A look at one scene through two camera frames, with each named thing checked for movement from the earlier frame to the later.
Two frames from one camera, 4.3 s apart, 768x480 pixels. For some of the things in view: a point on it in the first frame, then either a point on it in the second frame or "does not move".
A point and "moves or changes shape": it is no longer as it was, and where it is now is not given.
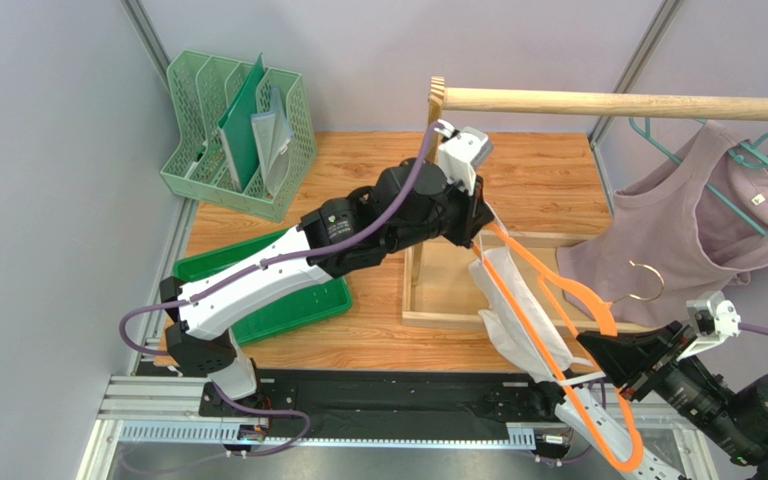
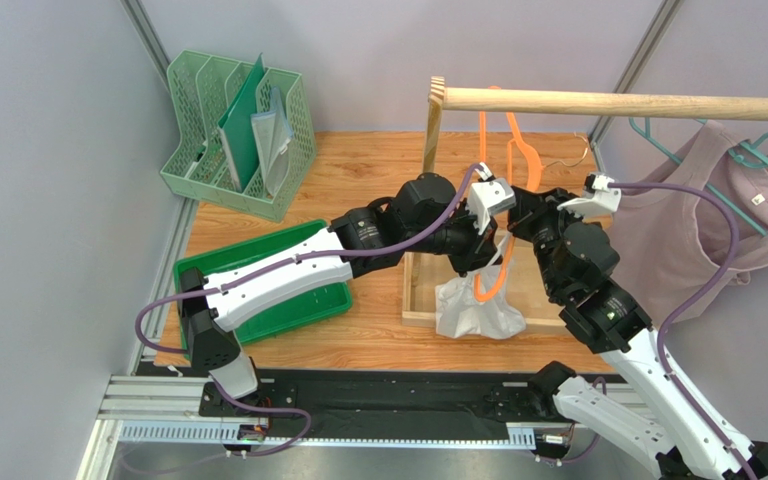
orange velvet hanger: x=546 y=282 moves or changes shape
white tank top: x=505 y=325 -> x=459 y=315
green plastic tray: x=288 y=311 does not move
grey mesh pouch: x=273 y=132 does not move
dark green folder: x=235 y=126 does not move
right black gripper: x=655 y=363 -> x=533 y=217
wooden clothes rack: x=440 y=287 does not move
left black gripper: x=475 y=213 -> x=484 y=254
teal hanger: x=744 y=156 does not move
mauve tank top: x=700 y=224 does not move
